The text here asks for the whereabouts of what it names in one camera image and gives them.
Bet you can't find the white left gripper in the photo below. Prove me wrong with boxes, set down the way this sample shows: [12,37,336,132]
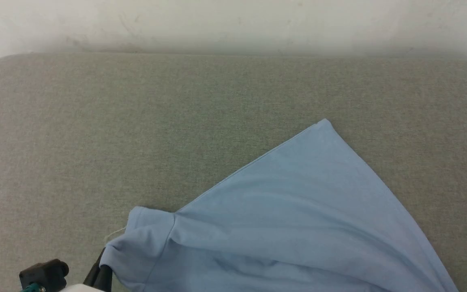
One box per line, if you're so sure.
[62,248,115,292]

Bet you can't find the light blue polo shirt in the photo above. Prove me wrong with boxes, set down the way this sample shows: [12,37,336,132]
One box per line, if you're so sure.
[100,118,459,292]

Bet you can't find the grey-green fabric sofa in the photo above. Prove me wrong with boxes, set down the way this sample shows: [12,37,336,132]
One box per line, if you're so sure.
[0,52,467,292]

